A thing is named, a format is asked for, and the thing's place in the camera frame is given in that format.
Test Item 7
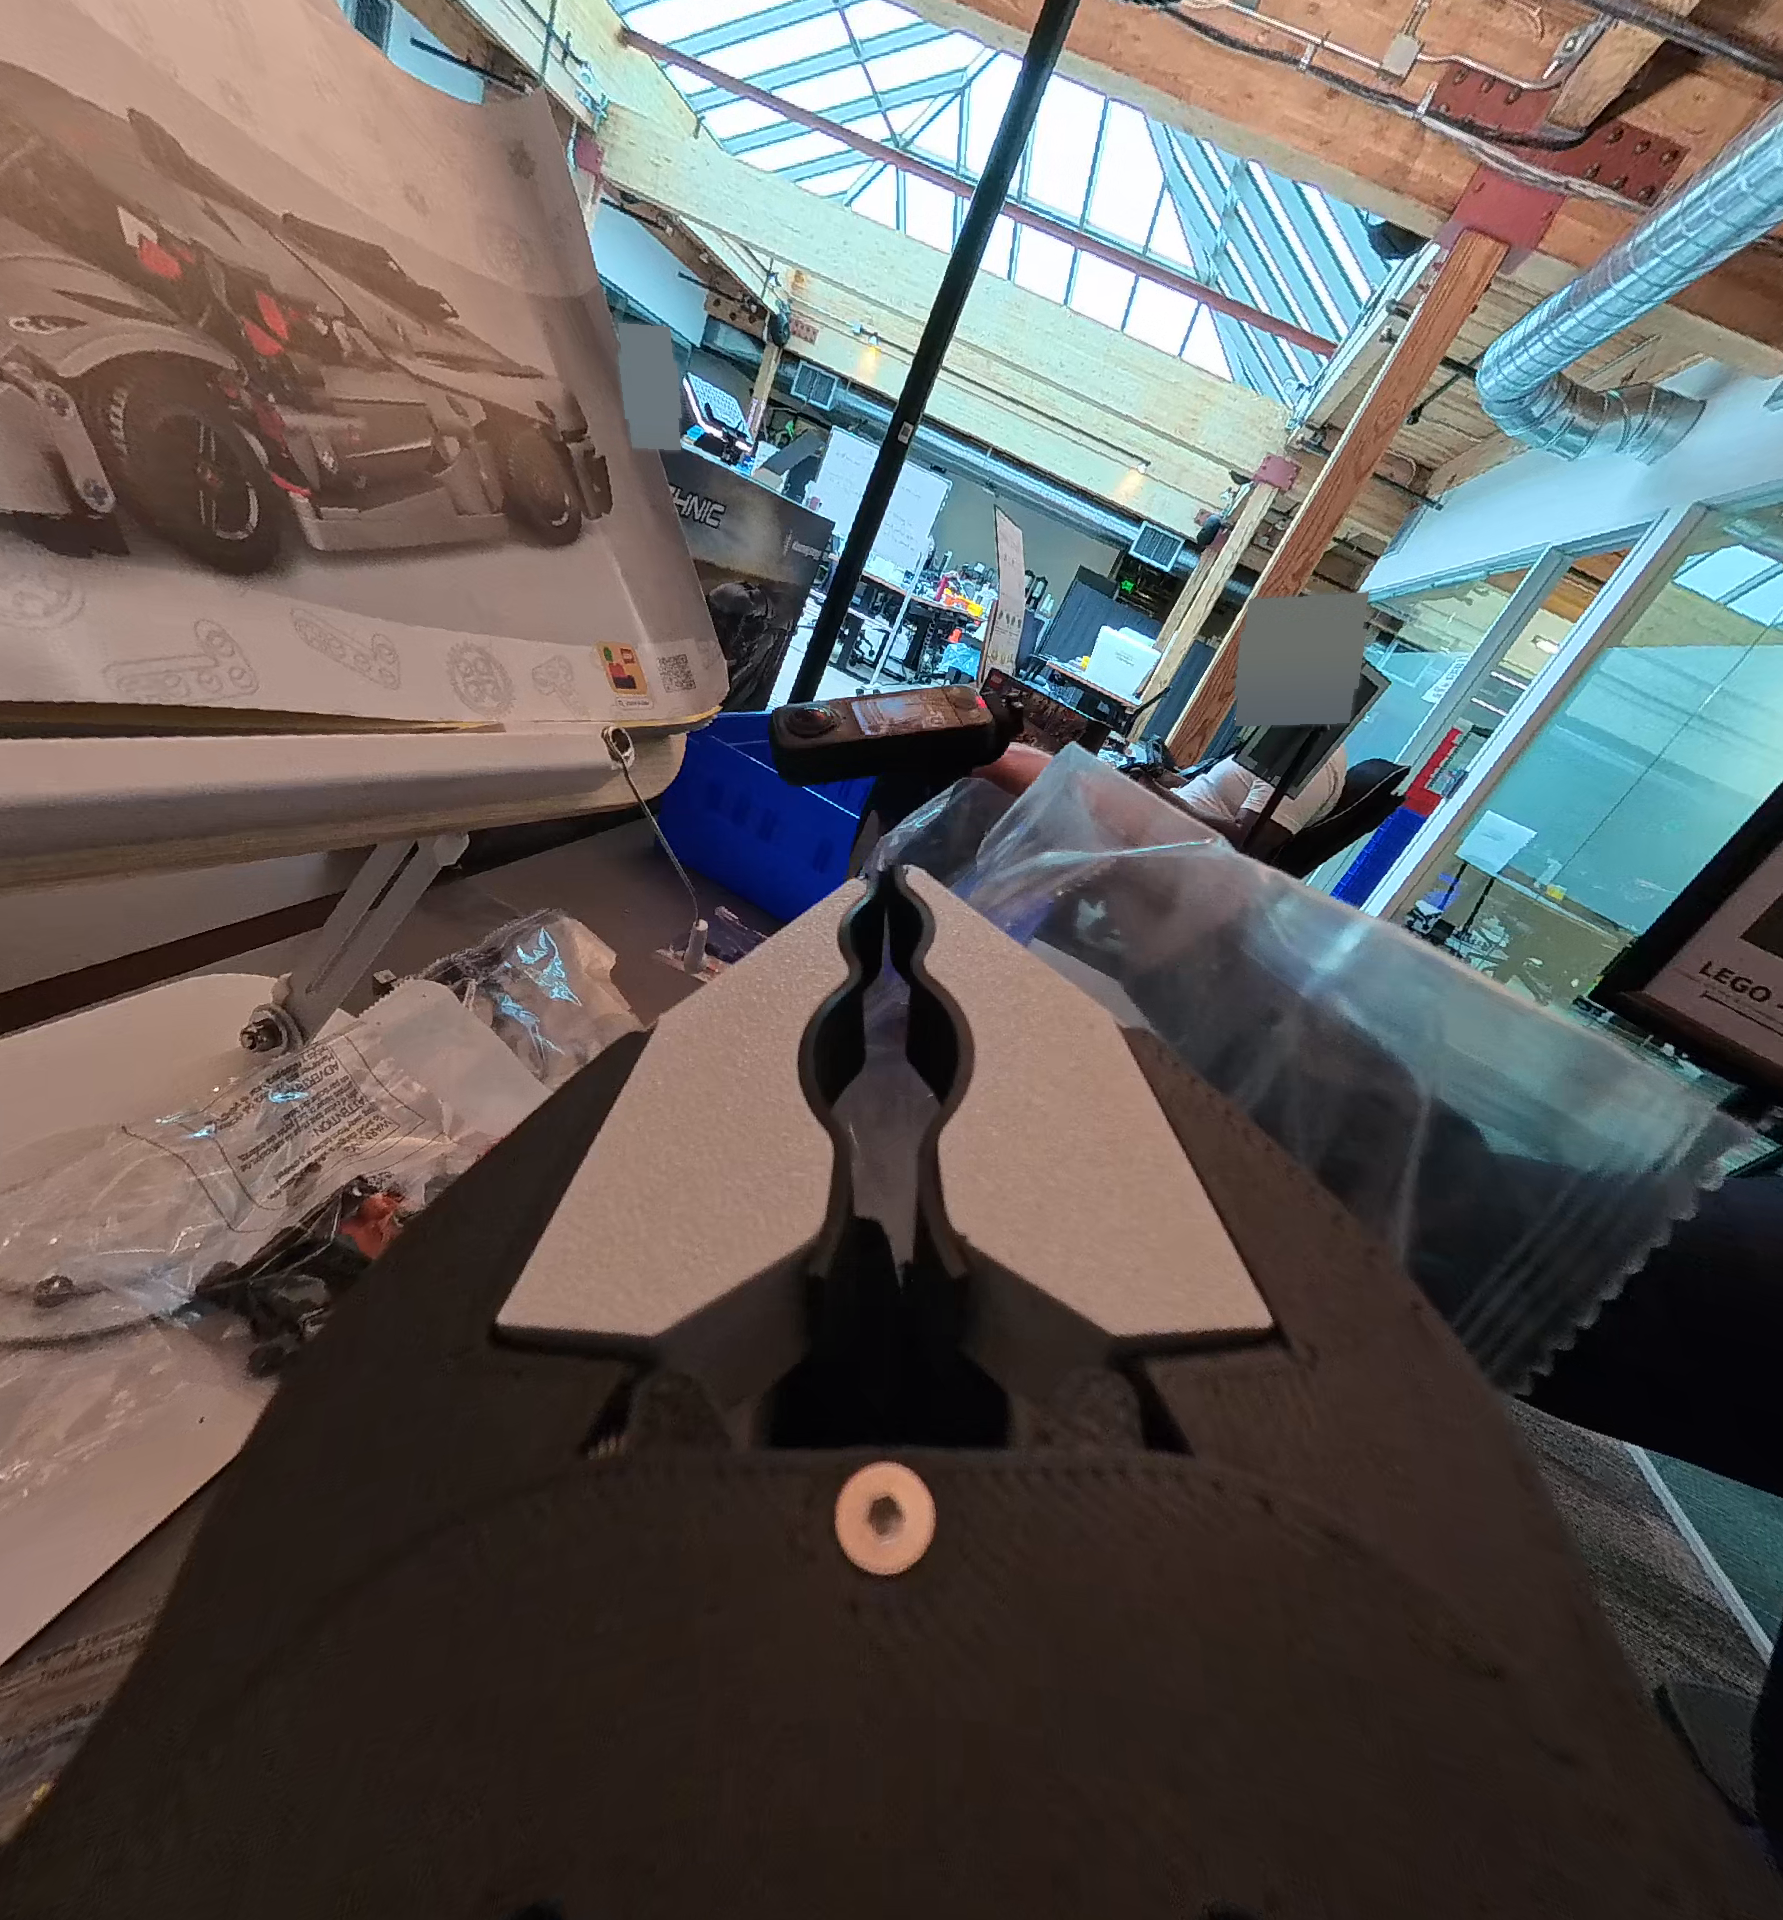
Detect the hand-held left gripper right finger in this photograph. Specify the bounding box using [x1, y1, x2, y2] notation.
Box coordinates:
[891, 866, 1279, 1420]

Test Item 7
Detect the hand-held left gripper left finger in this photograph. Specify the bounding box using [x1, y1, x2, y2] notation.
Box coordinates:
[496, 866, 895, 1420]

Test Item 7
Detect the clear plastic bag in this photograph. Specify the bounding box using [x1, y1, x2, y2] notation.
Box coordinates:
[874, 742, 1752, 1395]

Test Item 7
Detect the black lego set box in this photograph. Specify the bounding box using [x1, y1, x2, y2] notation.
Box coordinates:
[659, 477, 833, 718]

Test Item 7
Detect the small lego set box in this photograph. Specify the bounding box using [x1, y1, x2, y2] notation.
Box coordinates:
[1002, 675, 1116, 753]

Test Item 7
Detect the large white-label lego parts bag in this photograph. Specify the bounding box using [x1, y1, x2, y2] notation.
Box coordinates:
[0, 972, 548, 1864]

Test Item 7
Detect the lego instruction booklet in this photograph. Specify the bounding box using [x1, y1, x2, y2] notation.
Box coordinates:
[0, 0, 727, 739]

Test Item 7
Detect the person's right hand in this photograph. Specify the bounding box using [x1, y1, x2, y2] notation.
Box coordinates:
[985, 742, 1101, 811]

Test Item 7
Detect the blue plastic bin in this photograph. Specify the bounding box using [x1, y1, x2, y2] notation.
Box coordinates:
[659, 712, 891, 926]

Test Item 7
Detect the brown cardboard sheet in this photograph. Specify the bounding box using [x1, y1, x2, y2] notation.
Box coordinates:
[990, 512, 1034, 681]

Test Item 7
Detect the white board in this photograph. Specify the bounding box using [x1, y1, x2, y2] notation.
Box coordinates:
[809, 426, 958, 576]

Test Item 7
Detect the clear bag of pale parts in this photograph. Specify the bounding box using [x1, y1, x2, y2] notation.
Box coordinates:
[425, 907, 639, 1085]

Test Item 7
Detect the black steel column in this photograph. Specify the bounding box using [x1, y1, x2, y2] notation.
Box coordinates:
[789, 0, 1077, 710]

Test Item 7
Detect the black office chair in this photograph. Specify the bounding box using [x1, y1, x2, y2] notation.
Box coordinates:
[1279, 760, 1423, 883]

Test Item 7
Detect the black framed marker sign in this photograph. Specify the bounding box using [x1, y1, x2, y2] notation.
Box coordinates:
[1590, 718, 1783, 1123]

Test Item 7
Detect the metal page holder wire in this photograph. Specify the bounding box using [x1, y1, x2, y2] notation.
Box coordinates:
[600, 730, 717, 977]

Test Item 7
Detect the wooden post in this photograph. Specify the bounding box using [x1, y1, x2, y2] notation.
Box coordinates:
[1162, 223, 1520, 768]

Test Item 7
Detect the silver ventilation duct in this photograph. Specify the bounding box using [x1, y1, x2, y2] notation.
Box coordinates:
[1476, 77, 1783, 467]

